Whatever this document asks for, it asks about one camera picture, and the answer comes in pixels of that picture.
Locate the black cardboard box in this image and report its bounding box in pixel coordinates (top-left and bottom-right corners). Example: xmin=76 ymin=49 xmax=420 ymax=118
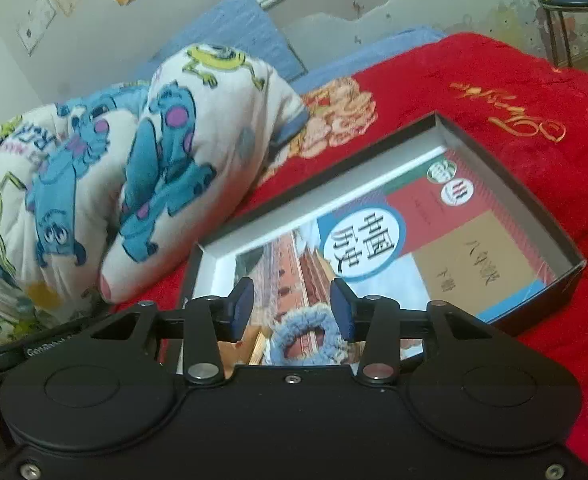
xmin=178 ymin=110 xmax=587 ymax=377

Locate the red plush blanket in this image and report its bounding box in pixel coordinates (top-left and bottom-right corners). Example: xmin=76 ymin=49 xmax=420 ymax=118
xmin=108 ymin=32 xmax=588 ymax=475

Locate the cartoon monster printed blanket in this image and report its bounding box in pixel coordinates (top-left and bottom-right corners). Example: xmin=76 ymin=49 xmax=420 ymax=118
xmin=0 ymin=42 xmax=311 ymax=350

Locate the white wall paper sheet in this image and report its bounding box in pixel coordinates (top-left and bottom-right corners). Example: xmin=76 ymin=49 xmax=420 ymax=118
xmin=16 ymin=2 xmax=58 ymax=57

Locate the red and tan textbook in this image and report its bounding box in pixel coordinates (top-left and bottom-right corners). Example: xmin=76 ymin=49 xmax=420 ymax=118
xmin=199 ymin=146 xmax=560 ymax=367

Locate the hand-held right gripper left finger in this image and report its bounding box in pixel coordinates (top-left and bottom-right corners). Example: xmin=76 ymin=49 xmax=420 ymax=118
xmin=90 ymin=277 xmax=255 ymax=386

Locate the blue fuzzy scrunchie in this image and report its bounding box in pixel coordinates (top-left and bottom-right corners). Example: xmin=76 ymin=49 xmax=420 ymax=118
xmin=269 ymin=310 xmax=351 ymax=367

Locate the blue pillow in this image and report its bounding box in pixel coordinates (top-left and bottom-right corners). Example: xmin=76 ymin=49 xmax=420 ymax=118
xmin=146 ymin=0 xmax=307 ymax=87

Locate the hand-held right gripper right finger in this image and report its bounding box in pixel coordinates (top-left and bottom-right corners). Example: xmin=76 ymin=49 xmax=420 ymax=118
xmin=330 ymin=277 xmax=507 ymax=386

